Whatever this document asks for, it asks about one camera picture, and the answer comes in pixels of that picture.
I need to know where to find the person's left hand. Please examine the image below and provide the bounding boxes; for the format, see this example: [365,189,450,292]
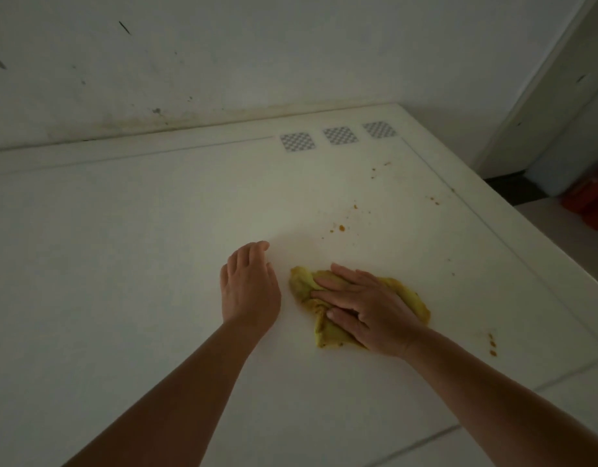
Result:
[219,240,282,336]

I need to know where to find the person's right hand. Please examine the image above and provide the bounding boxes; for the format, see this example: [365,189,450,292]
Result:
[311,262,429,358]

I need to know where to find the yellow cleaning cloth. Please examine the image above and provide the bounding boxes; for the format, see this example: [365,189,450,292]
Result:
[288,266,431,350]

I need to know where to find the person's right forearm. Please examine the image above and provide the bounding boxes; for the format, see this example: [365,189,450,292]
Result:
[401,327,598,467]

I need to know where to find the person's left forearm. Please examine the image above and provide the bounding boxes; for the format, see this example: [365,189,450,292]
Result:
[61,320,268,467]

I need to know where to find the scattered orange crumbs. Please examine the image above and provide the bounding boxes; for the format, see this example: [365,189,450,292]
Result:
[321,160,499,358]

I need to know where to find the grey checkered marker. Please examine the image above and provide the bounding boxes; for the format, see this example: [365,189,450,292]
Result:
[322,126,359,146]
[362,121,398,139]
[280,132,316,152]

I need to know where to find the red plastic object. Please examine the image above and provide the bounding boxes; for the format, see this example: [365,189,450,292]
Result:
[560,162,598,232]

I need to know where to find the white door frame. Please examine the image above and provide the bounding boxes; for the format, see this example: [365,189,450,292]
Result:
[474,0,598,180]

